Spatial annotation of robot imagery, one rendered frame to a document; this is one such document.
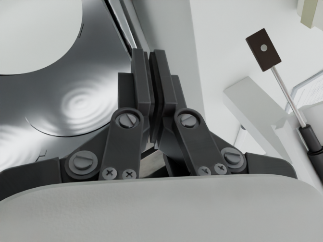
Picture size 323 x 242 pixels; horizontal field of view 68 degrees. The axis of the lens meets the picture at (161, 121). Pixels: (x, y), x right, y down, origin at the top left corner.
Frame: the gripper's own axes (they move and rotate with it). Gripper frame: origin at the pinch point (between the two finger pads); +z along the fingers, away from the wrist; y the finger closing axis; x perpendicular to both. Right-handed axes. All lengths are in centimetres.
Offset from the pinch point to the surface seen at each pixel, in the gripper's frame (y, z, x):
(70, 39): -4.9, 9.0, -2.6
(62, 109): -6.6, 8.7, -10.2
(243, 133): 14.6, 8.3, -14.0
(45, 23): -6.4, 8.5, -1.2
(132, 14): 0.6, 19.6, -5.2
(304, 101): 24.9, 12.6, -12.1
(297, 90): 20.6, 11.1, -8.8
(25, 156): -11.0, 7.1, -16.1
